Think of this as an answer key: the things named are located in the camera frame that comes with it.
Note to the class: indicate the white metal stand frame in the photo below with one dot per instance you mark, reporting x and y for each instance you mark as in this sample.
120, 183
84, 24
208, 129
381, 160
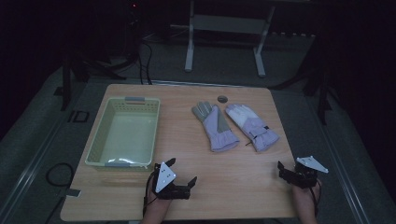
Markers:
227, 24

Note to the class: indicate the purple glove with white back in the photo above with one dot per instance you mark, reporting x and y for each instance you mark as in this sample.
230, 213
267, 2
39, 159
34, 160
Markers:
252, 126

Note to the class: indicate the black tripod stand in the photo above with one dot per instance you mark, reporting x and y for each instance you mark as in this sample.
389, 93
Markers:
322, 96
67, 81

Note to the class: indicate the grey round table grommet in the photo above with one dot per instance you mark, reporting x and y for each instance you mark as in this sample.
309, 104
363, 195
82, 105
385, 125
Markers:
222, 99

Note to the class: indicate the grey tape piece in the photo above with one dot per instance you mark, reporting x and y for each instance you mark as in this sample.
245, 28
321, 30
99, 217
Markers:
73, 193

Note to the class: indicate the person's left hand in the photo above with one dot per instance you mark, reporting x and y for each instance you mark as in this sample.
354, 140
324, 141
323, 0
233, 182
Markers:
157, 202

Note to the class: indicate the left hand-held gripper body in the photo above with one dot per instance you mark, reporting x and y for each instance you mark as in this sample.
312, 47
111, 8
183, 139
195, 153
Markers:
169, 190

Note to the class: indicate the pale green plastic basket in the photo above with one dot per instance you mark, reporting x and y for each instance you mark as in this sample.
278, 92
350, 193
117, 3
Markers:
124, 137

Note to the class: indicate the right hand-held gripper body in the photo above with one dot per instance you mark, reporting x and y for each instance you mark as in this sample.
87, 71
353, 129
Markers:
306, 174

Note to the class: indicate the person's right hand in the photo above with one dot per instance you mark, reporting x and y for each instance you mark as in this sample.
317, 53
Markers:
303, 199

